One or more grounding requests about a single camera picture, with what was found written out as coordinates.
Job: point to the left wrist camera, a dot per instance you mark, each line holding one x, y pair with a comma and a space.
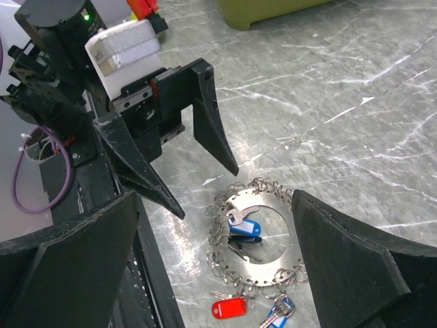
127, 52

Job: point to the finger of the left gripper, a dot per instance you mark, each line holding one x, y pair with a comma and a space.
130, 166
208, 128

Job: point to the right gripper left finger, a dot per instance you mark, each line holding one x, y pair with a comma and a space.
68, 274

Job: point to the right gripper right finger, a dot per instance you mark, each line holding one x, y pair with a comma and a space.
361, 276

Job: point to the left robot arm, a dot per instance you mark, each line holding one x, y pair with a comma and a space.
103, 97

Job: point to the olive green plastic bin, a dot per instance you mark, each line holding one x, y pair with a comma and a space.
240, 14

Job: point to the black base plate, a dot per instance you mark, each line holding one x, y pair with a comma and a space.
145, 297

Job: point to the metal disc keyring organizer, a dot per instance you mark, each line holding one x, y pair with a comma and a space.
254, 277

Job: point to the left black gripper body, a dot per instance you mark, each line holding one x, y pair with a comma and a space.
140, 110

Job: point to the red key tag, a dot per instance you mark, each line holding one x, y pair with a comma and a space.
231, 305

